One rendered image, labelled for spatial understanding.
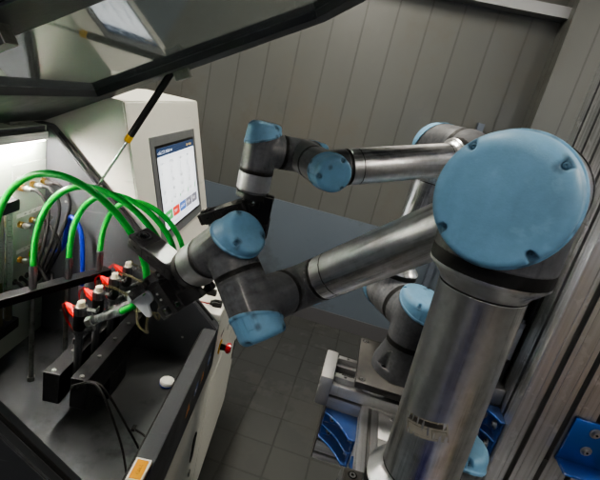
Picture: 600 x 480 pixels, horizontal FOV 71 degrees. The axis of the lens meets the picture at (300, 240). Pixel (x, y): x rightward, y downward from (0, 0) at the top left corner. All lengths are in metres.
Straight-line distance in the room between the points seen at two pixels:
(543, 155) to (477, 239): 0.08
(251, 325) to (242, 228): 0.14
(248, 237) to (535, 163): 0.39
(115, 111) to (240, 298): 0.80
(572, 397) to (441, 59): 2.54
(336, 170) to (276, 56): 2.43
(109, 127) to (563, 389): 1.19
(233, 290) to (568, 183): 0.43
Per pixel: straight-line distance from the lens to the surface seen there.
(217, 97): 3.32
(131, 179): 1.30
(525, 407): 0.85
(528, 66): 3.21
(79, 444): 1.18
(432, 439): 0.50
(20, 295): 1.19
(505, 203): 0.38
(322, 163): 0.81
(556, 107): 3.05
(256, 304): 0.61
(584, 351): 0.82
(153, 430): 1.02
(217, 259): 0.63
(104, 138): 1.32
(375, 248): 0.61
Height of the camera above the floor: 1.67
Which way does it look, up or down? 18 degrees down
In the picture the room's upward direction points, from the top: 13 degrees clockwise
